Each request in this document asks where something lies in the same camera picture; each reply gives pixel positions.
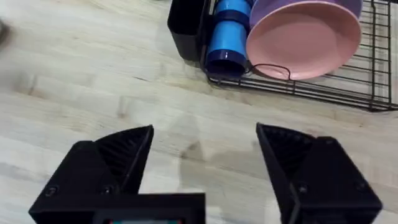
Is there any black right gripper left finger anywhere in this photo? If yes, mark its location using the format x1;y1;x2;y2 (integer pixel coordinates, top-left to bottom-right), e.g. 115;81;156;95
28;124;155;218

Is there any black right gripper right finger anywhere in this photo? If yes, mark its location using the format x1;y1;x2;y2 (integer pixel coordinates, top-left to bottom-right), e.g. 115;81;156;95
256;123;383;224

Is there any pink plate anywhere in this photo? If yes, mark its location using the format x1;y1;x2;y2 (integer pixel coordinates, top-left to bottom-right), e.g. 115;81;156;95
245;1;363;81

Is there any black cutlery holder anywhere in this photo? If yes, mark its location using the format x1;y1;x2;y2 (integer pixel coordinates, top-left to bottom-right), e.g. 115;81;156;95
167;0;210;63

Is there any blue cup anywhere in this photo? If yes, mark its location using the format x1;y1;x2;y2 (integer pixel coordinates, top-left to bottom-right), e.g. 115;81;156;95
204;0;253;78

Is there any purple plate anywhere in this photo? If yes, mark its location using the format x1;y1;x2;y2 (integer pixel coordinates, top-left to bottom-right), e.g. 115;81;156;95
249;0;364;27

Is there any black wire dish rack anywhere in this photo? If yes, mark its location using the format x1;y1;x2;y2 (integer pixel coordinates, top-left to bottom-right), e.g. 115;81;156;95
198;0;398;113

